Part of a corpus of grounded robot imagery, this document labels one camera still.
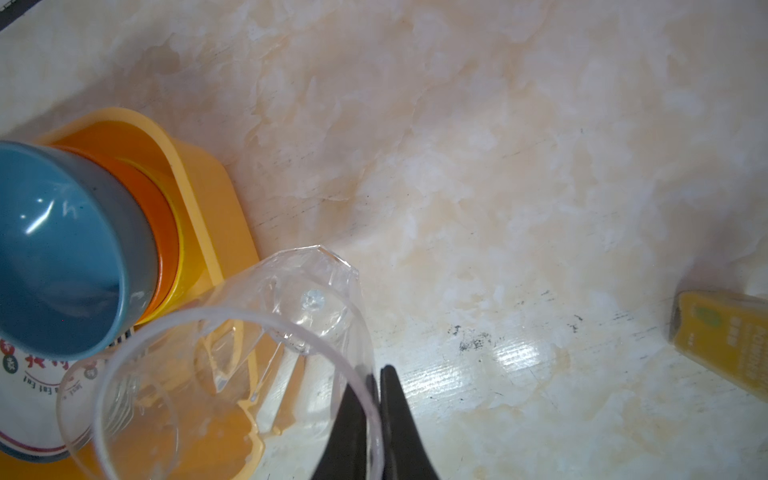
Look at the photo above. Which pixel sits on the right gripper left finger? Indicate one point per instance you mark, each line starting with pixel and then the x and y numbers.
pixel 347 454

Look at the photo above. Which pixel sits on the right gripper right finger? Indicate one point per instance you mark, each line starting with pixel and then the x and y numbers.
pixel 404 453

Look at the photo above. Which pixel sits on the clear cup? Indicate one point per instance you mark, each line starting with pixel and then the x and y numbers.
pixel 243 382

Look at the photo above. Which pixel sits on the orange bowl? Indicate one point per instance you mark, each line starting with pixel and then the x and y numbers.
pixel 155 209

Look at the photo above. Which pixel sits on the blue bowl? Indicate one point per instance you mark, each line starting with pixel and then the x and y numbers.
pixel 79 264

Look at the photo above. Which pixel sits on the yellow bowls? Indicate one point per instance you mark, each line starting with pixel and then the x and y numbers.
pixel 190 266

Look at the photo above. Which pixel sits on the yellow plastic bin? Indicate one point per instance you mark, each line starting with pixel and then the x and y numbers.
pixel 215 213

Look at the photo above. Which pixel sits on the yellow juice bottle black cap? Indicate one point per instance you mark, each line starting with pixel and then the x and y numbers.
pixel 726 333

